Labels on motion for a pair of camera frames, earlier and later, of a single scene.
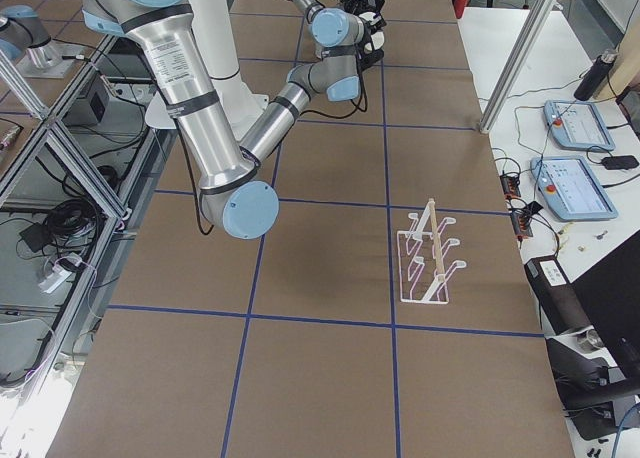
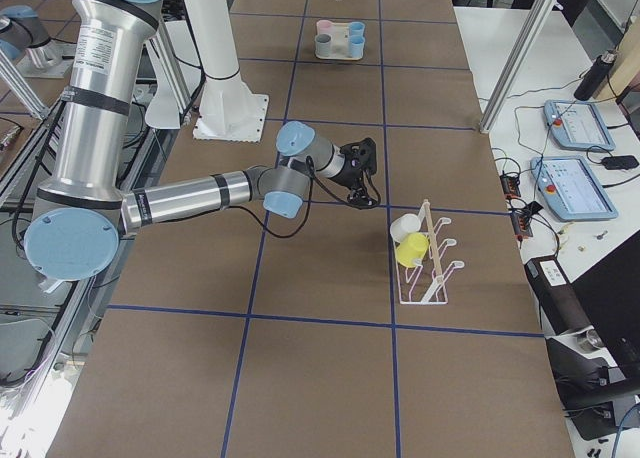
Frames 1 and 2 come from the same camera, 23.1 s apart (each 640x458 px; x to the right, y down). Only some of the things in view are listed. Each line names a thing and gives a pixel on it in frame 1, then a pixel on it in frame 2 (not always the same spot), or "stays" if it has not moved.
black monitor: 609,294 stays
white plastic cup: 377,38 to 403,225
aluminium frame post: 544,5 stays
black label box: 556,296 stays
